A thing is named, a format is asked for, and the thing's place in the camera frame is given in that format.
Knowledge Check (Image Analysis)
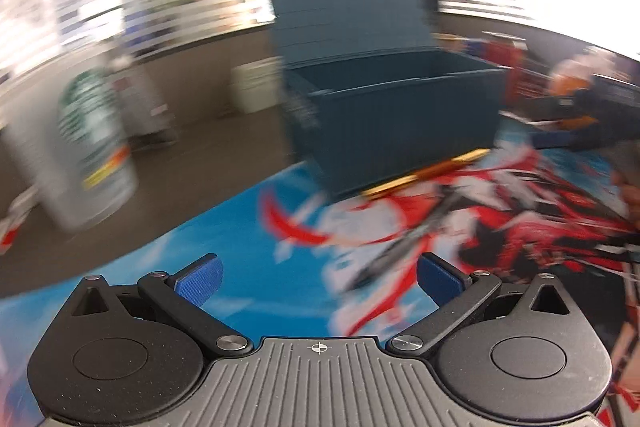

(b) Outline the clear standing card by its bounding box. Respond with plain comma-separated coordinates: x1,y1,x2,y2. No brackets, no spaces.
115,57,178,142

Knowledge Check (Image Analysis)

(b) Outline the red white small packet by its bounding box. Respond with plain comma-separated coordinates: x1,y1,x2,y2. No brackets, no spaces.
0,194,31,255

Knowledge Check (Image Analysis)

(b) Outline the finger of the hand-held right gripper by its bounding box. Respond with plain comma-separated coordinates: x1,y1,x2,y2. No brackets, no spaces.
530,132,576,152

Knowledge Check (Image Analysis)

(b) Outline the small white box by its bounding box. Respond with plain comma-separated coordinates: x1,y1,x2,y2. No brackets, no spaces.
232,57,283,112

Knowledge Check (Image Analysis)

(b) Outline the printed desk mat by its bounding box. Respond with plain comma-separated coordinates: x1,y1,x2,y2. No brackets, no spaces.
0,127,640,427

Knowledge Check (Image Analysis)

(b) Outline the black pen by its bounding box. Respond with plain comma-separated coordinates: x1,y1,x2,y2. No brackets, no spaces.
350,187,461,290

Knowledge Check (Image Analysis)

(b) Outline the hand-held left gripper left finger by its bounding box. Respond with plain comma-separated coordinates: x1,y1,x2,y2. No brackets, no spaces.
65,253,253,358

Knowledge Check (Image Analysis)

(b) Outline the gold pen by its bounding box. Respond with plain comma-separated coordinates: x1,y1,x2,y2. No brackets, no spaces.
362,148,493,200

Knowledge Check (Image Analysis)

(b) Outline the translucent plastic cup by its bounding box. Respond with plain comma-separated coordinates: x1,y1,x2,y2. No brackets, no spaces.
2,67,138,233

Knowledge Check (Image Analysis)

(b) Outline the red packaging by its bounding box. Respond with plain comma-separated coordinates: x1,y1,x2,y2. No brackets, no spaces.
480,34,551,108

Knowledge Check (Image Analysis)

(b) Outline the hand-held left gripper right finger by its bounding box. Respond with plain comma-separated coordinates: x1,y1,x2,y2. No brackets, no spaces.
390,251,573,355

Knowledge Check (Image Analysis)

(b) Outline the teal storage box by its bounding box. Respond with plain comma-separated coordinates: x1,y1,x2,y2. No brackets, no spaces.
267,0,508,200

